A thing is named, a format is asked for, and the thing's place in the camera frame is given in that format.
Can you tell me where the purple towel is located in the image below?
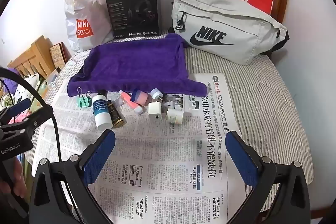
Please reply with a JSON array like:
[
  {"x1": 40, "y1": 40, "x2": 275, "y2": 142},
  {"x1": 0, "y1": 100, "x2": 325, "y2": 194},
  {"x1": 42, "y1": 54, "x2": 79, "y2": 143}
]
[{"x1": 67, "y1": 33, "x2": 208, "y2": 102}]

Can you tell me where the black headphone box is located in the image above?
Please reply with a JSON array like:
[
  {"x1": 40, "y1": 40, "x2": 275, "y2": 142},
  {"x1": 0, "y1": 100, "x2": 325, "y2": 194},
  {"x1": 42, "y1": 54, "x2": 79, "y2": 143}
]
[{"x1": 104, "y1": 0, "x2": 160, "y2": 38}]

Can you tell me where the purple plush toy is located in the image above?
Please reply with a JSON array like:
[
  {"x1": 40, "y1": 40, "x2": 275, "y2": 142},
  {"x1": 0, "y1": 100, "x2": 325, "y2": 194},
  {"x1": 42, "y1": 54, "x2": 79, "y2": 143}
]
[{"x1": 0, "y1": 68, "x2": 19, "y2": 98}]

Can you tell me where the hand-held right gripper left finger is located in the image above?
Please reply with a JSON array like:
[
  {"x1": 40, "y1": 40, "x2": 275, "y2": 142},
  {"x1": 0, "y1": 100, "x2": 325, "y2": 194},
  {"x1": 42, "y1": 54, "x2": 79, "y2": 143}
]
[{"x1": 29, "y1": 129, "x2": 116, "y2": 224}]

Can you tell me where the white plastic shopping bag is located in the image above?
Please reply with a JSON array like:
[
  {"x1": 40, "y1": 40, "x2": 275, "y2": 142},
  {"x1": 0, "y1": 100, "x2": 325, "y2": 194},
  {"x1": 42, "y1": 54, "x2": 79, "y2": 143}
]
[{"x1": 64, "y1": 0, "x2": 116, "y2": 53}]

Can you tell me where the pink and blue bottle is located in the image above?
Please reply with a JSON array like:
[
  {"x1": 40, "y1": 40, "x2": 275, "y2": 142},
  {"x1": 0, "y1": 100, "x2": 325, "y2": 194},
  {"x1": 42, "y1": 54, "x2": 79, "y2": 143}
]
[{"x1": 131, "y1": 88, "x2": 150, "y2": 106}]

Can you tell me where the small white jar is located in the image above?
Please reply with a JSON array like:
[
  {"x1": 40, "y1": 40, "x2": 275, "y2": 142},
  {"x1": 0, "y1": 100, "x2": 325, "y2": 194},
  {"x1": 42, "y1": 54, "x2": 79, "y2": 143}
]
[{"x1": 166, "y1": 108, "x2": 184, "y2": 124}]

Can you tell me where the black cable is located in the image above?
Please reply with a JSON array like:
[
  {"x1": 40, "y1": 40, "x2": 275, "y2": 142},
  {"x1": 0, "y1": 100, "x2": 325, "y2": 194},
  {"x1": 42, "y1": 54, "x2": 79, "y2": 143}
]
[{"x1": 0, "y1": 67, "x2": 63, "y2": 163}]

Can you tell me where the pink tube with white cap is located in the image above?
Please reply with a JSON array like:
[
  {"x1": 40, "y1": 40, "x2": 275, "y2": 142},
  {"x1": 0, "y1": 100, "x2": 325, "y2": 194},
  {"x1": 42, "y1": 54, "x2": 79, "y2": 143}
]
[{"x1": 119, "y1": 90, "x2": 144, "y2": 115}]

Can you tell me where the white usb charger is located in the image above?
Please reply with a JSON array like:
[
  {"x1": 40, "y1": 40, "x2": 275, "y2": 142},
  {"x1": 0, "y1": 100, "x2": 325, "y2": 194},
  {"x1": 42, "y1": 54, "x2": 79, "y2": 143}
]
[{"x1": 148, "y1": 101, "x2": 164, "y2": 122}]

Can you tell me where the white bottle with blue label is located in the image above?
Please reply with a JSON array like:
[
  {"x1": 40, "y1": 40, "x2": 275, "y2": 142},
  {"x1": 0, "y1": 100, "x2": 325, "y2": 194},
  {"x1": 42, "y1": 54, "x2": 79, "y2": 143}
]
[{"x1": 91, "y1": 90, "x2": 113, "y2": 131}]

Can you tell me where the green binder clip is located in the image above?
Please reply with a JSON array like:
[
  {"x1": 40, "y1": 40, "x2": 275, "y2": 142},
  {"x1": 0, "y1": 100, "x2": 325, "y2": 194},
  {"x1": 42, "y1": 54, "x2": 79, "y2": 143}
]
[{"x1": 77, "y1": 88, "x2": 93, "y2": 109}]

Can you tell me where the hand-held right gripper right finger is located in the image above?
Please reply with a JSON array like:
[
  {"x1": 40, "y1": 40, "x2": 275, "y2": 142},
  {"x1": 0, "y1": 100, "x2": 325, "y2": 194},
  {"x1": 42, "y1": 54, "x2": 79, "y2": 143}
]
[{"x1": 225, "y1": 130, "x2": 313, "y2": 224}]

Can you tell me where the grey waist bag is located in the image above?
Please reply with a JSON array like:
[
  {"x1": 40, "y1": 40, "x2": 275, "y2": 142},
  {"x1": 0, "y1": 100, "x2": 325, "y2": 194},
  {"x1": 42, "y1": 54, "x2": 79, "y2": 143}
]
[{"x1": 171, "y1": 0, "x2": 289, "y2": 65}]

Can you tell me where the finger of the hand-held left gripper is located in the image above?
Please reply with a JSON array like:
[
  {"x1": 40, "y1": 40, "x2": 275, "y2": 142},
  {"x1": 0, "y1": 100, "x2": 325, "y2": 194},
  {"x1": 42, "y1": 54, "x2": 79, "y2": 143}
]
[
  {"x1": 24, "y1": 107, "x2": 54, "y2": 135},
  {"x1": 7, "y1": 98, "x2": 32, "y2": 116}
]

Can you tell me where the person's left hand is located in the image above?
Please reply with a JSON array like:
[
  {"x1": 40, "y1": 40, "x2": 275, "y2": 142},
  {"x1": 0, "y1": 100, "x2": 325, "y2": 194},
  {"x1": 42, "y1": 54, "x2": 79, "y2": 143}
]
[{"x1": 0, "y1": 158, "x2": 27, "y2": 199}]

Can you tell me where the brown patterned box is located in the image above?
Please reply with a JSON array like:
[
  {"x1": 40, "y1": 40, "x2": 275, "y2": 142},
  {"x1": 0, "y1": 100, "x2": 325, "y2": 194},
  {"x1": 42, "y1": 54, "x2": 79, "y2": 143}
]
[{"x1": 49, "y1": 42, "x2": 72, "y2": 69}]

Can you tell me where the white floral pillow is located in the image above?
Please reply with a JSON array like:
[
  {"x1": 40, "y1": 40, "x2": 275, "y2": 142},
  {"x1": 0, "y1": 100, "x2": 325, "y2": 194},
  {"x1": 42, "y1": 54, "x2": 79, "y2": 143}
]
[{"x1": 10, "y1": 73, "x2": 45, "y2": 109}]

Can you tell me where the newspaper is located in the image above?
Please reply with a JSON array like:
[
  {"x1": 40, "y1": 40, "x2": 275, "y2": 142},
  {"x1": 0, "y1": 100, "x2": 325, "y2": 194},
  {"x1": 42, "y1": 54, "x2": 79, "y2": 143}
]
[{"x1": 34, "y1": 73, "x2": 231, "y2": 224}]

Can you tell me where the wooden headboard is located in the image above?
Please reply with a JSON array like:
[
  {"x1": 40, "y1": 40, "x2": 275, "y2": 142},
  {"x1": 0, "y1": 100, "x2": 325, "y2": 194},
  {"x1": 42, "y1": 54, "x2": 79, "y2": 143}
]
[{"x1": 7, "y1": 35, "x2": 54, "y2": 80}]

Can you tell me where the dark brown gold-trimmed tube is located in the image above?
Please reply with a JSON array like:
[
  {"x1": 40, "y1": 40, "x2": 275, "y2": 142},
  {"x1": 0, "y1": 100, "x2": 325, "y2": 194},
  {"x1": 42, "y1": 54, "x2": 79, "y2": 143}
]
[{"x1": 106, "y1": 100, "x2": 124, "y2": 128}]

